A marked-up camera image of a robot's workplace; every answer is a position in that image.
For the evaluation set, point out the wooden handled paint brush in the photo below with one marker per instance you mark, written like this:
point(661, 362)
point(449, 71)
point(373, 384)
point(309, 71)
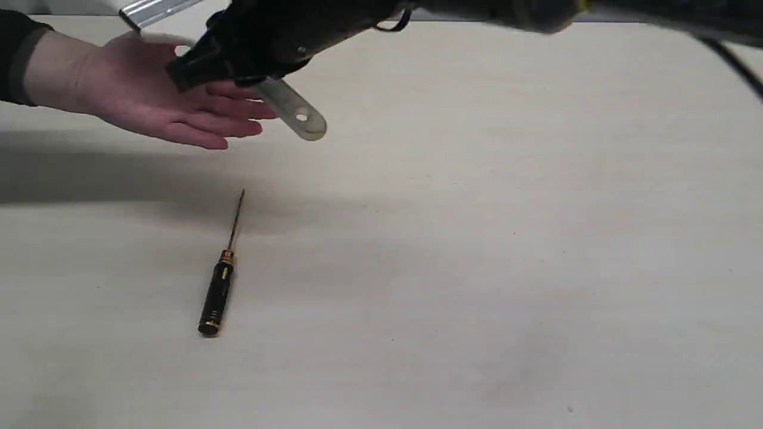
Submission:
point(183, 23)

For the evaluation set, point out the black handled precision screwdriver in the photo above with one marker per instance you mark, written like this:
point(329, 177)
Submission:
point(215, 303)

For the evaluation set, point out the person's bare open hand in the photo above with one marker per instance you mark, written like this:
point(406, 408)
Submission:
point(124, 83)

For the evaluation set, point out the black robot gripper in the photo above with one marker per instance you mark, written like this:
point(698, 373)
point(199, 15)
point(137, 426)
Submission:
point(252, 40)

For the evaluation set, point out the forearm with dark sleeve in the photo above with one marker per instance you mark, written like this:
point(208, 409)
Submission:
point(40, 66)

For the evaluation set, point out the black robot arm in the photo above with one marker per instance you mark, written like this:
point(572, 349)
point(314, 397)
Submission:
point(711, 22)

